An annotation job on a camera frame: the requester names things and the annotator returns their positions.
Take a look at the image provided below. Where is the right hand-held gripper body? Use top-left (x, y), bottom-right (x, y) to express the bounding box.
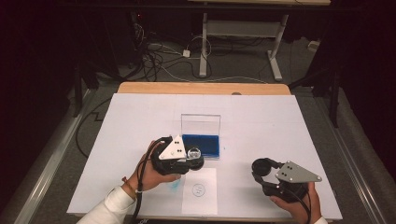
top-left (262, 160), bottom-right (323, 204)

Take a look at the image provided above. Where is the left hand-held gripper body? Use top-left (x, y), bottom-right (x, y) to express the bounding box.
top-left (150, 133), bottom-right (191, 176)

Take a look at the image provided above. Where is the black stamp with clear knob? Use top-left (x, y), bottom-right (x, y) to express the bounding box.
top-left (186, 147), bottom-right (205, 172)

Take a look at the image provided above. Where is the blue ink pad clear case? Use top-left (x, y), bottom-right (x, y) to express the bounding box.
top-left (180, 113), bottom-right (222, 161)

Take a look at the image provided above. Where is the person's left hand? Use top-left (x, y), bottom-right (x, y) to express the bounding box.
top-left (127, 140), bottom-right (182, 191)

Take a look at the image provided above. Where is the person's right hand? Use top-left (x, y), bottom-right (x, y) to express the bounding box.
top-left (269, 182), bottom-right (322, 224)

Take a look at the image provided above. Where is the white paper sheet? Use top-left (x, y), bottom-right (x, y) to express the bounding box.
top-left (181, 167), bottom-right (219, 217)

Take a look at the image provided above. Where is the white table cover sheet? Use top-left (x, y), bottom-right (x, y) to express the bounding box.
top-left (66, 92), bottom-right (344, 222)

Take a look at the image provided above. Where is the black metal stand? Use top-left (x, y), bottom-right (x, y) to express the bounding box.
top-left (289, 66), bottom-right (341, 129)
top-left (72, 60), bottom-right (101, 119)

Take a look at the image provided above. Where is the white power strip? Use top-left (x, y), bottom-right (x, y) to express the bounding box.
top-left (307, 39), bottom-right (322, 53)

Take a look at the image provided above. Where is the black power strip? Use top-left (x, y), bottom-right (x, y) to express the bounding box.
top-left (130, 10), bottom-right (142, 35)

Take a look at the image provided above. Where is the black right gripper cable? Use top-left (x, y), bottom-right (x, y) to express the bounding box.
top-left (289, 187), bottom-right (313, 224)

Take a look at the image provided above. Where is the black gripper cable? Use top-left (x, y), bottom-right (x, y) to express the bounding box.
top-left (289, 187), bottom-right (313, 224)
top-left (130, 136), bottom-right (174, 224)

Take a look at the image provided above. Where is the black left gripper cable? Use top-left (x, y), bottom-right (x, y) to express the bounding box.
top-left (130, 136), bottom-right (174, 224)

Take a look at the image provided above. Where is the aluminium rail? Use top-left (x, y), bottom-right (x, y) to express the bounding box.
top-left (313, 95), bottom-right (390, 224)
top-left (0, 88), bottom-right (98, 224)

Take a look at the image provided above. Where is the white floor cable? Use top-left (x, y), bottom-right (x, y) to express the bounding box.
top-left (146, 43), bottom-right (269, 84)

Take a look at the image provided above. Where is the tangle of black cables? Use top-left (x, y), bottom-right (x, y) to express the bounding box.
top-left (132, 22), bottom-right (214, 82)

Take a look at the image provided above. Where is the black floor cable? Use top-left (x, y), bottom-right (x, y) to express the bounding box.
top-left (75, 97), bottom-right (114, 158)

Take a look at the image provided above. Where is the desk with white metal frame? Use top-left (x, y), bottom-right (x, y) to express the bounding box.
top-left (187, 0), bottom-right (332, 82)

